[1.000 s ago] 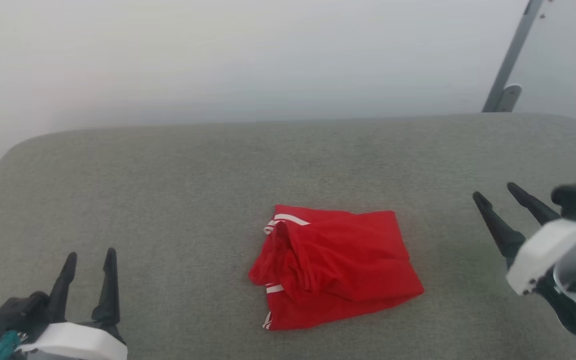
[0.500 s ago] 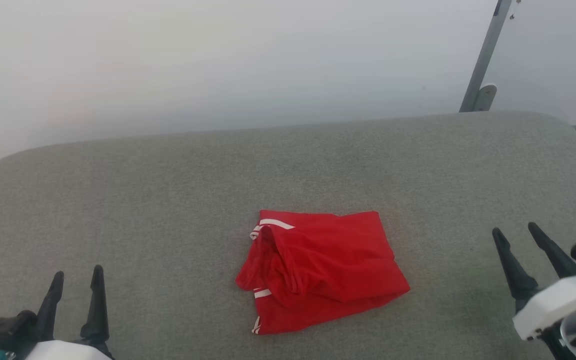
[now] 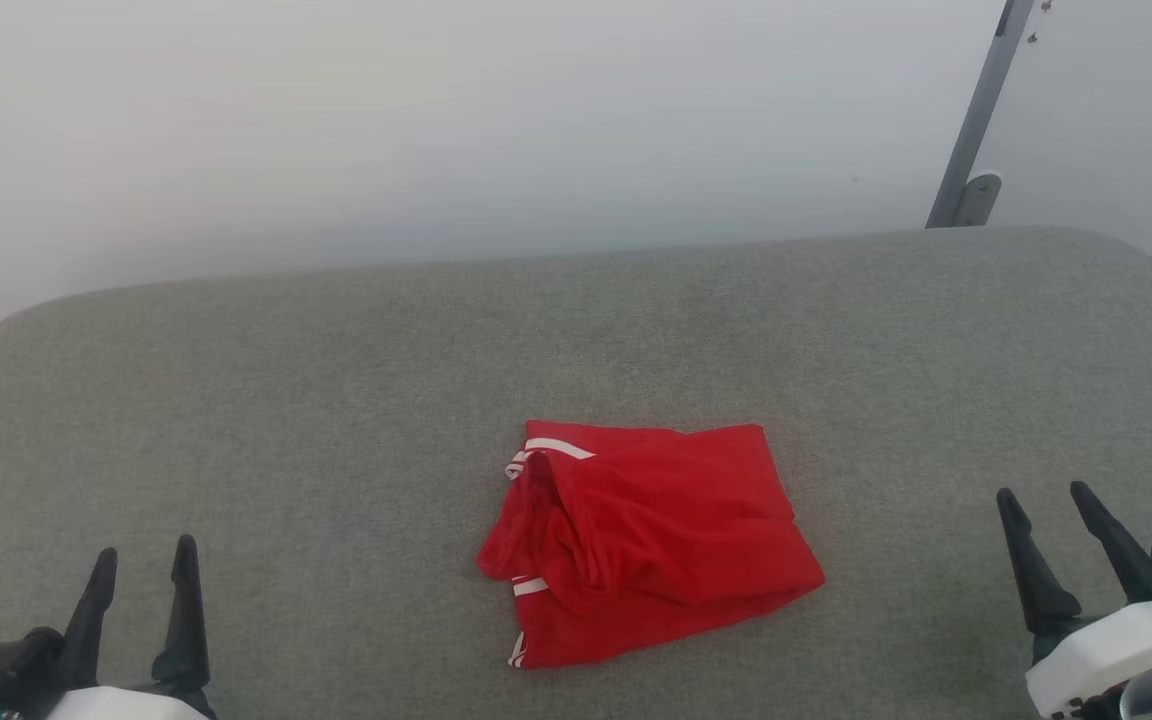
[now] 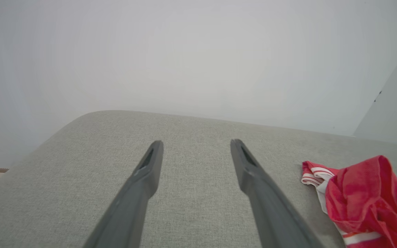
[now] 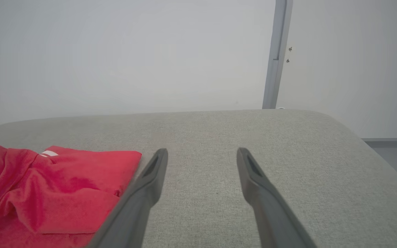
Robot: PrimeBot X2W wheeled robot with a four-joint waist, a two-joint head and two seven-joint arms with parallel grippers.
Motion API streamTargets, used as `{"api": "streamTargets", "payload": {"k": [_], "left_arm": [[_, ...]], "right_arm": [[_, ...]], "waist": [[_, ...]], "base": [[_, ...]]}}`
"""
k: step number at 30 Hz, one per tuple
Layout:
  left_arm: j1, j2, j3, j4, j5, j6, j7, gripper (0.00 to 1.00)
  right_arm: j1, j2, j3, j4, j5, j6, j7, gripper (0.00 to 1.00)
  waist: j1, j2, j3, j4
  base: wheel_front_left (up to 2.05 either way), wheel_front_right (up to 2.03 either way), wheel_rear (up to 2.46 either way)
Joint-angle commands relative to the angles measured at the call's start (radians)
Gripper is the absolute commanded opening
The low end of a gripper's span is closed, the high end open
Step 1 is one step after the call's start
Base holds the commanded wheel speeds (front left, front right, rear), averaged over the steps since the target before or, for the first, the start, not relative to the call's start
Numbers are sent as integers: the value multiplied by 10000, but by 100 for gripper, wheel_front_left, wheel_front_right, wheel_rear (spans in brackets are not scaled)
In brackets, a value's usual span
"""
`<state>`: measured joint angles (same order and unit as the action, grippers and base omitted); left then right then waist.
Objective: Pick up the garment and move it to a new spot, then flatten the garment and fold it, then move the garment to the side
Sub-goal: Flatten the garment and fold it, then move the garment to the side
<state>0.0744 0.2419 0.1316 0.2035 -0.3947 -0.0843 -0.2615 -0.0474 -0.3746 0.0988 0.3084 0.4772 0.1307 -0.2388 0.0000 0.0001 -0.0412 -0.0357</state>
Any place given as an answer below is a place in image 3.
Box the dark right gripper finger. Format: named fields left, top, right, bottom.
left=995, top=487, right=1085, bottom=663
left=1069, top=481, right=1152, bottom=606

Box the grey metal pole bracket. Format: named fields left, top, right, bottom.
left=952, top=173, right=1003, bottom=230

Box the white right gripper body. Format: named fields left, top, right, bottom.
left=1023, top=599, right=1152, bottom=720

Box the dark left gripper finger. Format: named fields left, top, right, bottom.
left=59, top=546, right=120, bottom=693
left=150, top=534, right=213, bottom=697

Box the red and white shirt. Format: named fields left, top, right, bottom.
left=475, top=419, right=827, bottom=670

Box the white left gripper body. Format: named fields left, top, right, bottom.
left=44, top=680, right=219, bottom=720

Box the grey fabric sofa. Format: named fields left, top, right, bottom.
left=0, top=226, right=1152, bottom=720

